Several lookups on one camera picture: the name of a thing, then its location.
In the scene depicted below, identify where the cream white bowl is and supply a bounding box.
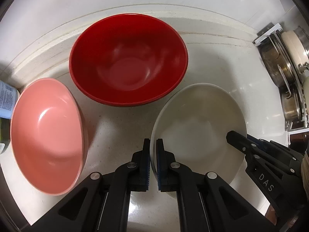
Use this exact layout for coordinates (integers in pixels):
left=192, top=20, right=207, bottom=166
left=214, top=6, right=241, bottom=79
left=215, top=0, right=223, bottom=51
left=150, top=83, right=247, bottom=183

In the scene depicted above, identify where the pink bowl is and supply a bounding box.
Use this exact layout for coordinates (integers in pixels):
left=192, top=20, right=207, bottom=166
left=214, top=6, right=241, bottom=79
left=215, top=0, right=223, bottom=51
left=10, top=78, right=88, bottom=195

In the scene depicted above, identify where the red black bowl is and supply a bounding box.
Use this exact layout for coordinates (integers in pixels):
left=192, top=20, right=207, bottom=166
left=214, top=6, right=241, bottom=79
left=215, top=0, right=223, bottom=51
left=69, top=14, right=188, bottom=107

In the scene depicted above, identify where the person right hand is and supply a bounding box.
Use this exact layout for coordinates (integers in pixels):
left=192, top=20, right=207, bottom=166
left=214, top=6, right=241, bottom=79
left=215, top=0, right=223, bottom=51
left=301, top=151, right=309, bottom=199

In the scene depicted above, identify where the steel pot lower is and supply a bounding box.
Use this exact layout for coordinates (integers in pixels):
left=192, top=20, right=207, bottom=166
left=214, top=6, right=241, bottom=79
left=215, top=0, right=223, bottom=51
left=280, top=86, right=302, bottom=122

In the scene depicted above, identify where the steel pot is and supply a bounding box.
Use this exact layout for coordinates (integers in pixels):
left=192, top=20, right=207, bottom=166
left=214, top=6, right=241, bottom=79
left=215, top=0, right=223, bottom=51
left=280, top=86, right=302, bottom=122
left=258, top=34, right=295, bottom=98

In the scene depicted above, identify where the cream ceramic pot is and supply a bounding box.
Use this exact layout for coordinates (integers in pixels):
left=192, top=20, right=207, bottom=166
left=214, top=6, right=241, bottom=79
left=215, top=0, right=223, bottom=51
left=302, top=77, right=309, bottom=109

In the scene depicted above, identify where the steel pot upper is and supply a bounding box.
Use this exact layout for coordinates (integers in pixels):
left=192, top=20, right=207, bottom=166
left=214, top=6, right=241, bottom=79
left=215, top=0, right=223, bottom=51
left=258, top=34, right=295, bottom=98

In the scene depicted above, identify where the white enamel pot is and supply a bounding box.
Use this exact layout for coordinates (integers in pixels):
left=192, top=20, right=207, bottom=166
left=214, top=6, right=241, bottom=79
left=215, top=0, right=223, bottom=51
left=281, top=26, right=308, bottom=79

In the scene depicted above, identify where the white pot rack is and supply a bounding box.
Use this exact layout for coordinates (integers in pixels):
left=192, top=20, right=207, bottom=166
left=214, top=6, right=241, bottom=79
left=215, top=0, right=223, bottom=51
left=254, top=24, right=308, bottom=132

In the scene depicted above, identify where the green dish soap bottle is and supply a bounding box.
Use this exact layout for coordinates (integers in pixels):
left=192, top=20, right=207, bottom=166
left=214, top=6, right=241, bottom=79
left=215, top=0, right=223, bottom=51
left=0, top=118, right=10, bottom=154

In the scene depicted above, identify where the white blue pump bottle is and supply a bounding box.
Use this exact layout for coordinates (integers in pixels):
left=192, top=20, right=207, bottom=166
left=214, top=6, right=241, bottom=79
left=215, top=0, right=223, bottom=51
left=0, top=81, right=20, bottom=119

